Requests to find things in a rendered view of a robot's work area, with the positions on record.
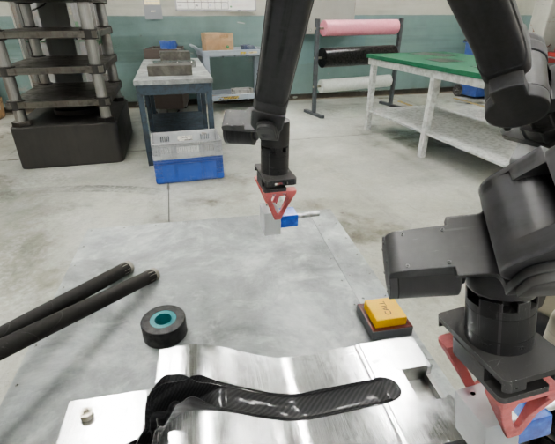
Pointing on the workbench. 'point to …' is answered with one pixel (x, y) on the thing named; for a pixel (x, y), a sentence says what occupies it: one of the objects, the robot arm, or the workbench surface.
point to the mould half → (129, 410)
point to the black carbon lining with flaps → (255, 401)
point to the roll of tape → (164, 326)
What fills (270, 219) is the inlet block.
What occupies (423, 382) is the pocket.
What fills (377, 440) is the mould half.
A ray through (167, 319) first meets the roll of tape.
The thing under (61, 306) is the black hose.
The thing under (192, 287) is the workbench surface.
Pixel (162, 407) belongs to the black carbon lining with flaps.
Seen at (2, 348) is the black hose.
